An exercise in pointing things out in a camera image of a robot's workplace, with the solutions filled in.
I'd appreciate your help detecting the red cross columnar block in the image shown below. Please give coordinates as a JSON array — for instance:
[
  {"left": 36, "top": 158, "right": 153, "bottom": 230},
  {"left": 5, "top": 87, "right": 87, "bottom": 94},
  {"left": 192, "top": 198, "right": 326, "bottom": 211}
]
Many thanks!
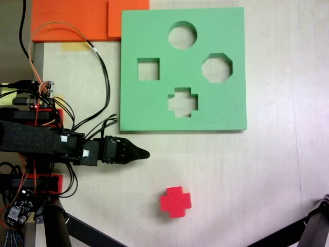
[{"left": 159, "top": 186, "right": 193, "bottom": 219}]

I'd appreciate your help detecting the black tripod leg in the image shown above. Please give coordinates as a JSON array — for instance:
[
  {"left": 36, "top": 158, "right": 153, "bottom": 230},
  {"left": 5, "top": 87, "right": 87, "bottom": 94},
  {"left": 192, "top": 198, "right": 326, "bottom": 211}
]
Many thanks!
[{"left": 35, "top": 202, "right": 129, "bottom": 247}]

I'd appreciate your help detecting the thick black cable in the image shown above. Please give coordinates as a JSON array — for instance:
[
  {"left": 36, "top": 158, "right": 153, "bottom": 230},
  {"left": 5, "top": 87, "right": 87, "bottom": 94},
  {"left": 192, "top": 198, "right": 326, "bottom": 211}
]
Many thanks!
[{"left": 19, "top": 0, "right": 30, "bottom": 59}]

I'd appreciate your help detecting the black USB cable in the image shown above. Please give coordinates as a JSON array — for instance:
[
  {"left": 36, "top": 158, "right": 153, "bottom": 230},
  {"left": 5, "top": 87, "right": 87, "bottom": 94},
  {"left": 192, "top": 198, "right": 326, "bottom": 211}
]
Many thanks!
[{"left": 0, "top": 80, "right": 39, "bottom": 91}]

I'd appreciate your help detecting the looped black arm wire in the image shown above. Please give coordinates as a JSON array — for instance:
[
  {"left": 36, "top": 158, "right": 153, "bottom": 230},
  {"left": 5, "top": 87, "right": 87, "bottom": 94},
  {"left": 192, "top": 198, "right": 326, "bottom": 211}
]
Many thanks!
[{"left": 84, "top": 114, "right": 119, "bottom": 140}]

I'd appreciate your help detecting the braided black white cable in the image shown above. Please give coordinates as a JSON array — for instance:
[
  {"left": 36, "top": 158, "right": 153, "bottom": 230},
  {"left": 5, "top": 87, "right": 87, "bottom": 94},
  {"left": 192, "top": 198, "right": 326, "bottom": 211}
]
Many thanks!
[{"left": 4, "top": 228, "right": 21, "bottom": 247}]

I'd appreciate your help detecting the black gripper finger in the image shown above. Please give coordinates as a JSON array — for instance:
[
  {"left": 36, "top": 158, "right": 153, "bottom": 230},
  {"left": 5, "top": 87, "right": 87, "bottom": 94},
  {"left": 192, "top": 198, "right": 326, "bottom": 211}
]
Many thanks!
[
  {"left": 126, "top": 152, "right": 150, "bottom": 165},
  {"left": 125, "top": 138, "right": 151, "bottom": 157}
]

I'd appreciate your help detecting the small orange foam block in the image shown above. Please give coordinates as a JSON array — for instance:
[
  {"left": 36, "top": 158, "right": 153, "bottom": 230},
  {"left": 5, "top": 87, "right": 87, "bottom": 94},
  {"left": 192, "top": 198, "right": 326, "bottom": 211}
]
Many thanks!
[{"left": 107, "top": 0, "right": 151, "bottom": 39}]

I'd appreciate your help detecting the yellow tape strip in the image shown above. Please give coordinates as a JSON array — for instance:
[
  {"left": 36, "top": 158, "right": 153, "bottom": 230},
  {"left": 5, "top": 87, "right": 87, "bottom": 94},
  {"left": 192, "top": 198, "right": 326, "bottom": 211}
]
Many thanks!
[{"left": 61, "top": 42, "right": 90, "bottom": 52}]

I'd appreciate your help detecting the long black wire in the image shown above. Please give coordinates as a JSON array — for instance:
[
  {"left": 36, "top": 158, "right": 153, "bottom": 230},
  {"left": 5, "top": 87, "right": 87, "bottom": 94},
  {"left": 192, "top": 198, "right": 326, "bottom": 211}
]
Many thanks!
[{"left": 73, "top": 40, "right": 112, "bottom": 129}]

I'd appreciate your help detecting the circuit board with orange wires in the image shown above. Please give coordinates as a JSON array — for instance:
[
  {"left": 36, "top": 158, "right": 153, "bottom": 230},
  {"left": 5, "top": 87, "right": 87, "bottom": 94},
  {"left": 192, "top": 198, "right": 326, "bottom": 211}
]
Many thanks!
[{"left": 30, "top": 81, "right": 57, "bottom": 109}]

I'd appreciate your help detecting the long orange wire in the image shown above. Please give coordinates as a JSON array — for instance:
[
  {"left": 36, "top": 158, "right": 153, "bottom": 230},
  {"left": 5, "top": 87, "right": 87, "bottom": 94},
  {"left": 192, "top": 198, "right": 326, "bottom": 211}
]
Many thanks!
[{"left": 28, "top": 21, "right": 90, "bottom": 88}]

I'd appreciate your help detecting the grey tripod leg with locks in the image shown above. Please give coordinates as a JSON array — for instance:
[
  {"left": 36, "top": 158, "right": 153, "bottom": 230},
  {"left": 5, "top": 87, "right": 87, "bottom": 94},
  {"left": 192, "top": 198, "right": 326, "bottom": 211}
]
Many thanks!
[{"left": 246, "top": 192, "right": 329, "bottom": 247}]

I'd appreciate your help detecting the small black circuit board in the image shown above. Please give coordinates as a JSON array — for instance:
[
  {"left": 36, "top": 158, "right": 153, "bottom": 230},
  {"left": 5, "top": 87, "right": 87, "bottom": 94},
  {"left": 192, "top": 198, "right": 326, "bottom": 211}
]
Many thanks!
[{"left": 4, "top": 189, "right": 34, "bottom": 229}]

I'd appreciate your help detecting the large orange foam block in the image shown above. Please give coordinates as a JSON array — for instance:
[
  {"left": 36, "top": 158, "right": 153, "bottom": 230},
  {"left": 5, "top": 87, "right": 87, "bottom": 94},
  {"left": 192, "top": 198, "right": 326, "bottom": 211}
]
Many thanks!
[{"left": 30, "top": 0, "right": 121, "bottom": 42}]

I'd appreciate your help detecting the red and black table clamp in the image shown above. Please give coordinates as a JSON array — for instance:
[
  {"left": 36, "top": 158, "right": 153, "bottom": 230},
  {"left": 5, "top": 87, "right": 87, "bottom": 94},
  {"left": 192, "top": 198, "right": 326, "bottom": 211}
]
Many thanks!
[
  {"left": 0, "top": 108, "right": 64, "bottom": 129},
  {"left": 0, "top": 173, "right": 64, "bottom": 194}
]

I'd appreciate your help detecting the green shape sorter board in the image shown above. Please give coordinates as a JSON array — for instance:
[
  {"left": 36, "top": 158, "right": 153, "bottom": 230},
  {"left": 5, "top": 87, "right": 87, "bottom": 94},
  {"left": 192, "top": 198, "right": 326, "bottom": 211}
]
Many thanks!
[{"left": 119, "top": 7, "right": 248, "bottom": 134}]

